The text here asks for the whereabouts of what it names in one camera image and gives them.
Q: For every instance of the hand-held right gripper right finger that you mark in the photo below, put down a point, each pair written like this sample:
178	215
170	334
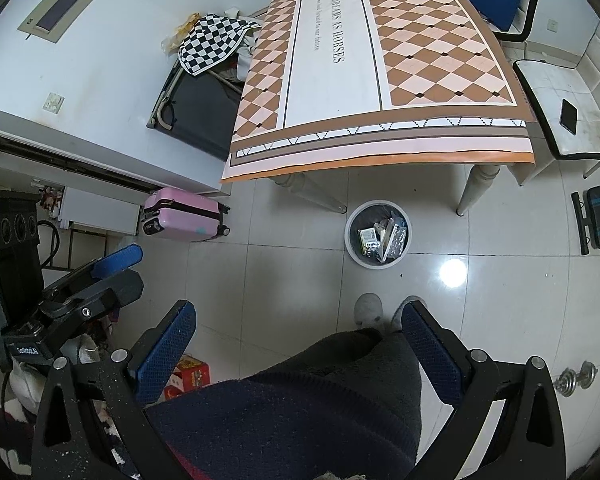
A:
430	355

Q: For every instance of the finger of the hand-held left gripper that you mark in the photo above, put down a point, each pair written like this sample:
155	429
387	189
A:
115	260
120	290

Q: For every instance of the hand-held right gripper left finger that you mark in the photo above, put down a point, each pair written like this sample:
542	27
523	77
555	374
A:
165	355

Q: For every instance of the plain silver foil blister pack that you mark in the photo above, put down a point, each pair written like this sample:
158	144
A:
395	240

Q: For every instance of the silver pill blister pack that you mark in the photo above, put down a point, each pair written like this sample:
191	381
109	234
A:
372	248

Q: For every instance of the grey round trash bin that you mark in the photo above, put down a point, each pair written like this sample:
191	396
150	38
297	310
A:
352	255

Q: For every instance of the red cardboard box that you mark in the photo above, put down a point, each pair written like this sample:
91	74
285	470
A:
192	372

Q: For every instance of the grey slipper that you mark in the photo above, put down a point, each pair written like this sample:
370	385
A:
369	310
400	315

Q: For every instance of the white low cabinet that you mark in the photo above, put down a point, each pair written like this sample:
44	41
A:
100	210

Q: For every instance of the pink suitcase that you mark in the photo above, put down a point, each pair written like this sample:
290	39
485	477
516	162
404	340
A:
185	212

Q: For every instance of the person's dark fleece clothing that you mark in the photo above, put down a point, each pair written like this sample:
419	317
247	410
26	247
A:
305	410

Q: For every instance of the chrome dumbbell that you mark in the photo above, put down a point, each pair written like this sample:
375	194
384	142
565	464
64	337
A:
572	377

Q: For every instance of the yellow plastic bag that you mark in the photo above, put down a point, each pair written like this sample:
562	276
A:
180	30

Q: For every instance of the black white checkered cloth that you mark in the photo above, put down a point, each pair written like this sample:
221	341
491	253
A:
210	40

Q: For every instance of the black phone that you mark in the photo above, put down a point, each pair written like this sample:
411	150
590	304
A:
569	116

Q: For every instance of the table with diamond-pattern tablecloth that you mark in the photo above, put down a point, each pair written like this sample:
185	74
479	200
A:
330	85

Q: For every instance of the white wall socket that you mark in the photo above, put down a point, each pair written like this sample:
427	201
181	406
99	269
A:
53	102

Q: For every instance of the beige wall electrical panel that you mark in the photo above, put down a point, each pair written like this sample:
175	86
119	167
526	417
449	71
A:
55	10

